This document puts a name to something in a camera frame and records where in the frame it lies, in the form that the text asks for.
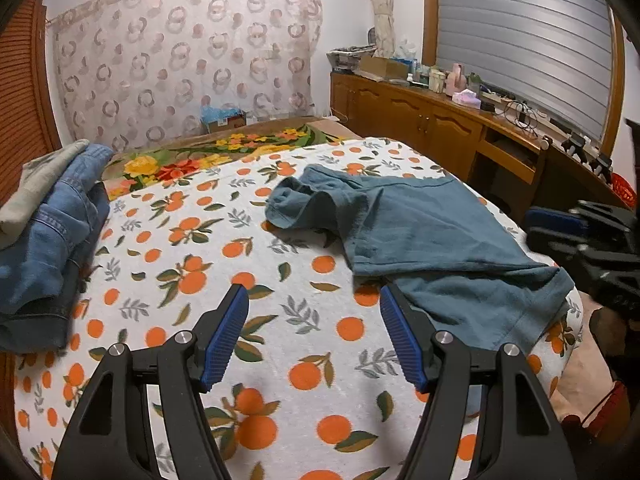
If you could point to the grey window blind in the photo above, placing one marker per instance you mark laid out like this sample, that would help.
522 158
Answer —
525 25

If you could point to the floral blanket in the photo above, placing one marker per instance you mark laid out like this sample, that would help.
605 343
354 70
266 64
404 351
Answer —
200 156

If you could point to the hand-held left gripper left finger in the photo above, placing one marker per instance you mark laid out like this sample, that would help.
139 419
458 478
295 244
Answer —
225 340

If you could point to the basket of papers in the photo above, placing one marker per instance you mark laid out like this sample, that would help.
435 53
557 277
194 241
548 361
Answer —
350 55

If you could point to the grey cloth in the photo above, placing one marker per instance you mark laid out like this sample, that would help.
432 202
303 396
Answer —
35 185

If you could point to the teal pants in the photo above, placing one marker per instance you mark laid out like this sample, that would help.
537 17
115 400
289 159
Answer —
425 230

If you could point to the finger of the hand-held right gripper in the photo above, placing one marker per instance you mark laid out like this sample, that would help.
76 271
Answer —
560 245
550 220

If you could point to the orange fruit print blanket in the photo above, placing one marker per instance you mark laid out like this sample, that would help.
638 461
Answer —
280 280

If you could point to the red basket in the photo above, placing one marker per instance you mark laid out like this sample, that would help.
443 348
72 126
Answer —
625 187

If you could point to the louvered wooden door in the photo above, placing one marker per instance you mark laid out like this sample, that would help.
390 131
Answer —
20 110

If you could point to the pink bottle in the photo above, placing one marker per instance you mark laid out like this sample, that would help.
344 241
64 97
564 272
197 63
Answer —
457 80

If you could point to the open cardboard box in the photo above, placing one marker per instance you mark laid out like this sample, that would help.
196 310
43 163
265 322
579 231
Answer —
382 67

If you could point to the pink tissue pack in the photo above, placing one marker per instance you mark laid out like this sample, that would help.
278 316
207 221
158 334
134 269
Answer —
467 98

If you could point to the cardboard box with blue bags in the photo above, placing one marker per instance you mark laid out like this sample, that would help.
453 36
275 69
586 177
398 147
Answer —
223 119

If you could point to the beige tied curtain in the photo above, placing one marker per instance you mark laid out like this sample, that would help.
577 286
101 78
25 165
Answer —
382 5

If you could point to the white jar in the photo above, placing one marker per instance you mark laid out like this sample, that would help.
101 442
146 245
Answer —
437 80

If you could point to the blue denim jeans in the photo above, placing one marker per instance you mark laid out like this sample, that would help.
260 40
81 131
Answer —
45 255

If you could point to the wooden cabinet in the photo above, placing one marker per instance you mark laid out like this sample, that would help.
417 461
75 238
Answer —
400 110

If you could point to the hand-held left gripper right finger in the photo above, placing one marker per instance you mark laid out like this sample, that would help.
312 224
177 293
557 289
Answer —
402 345

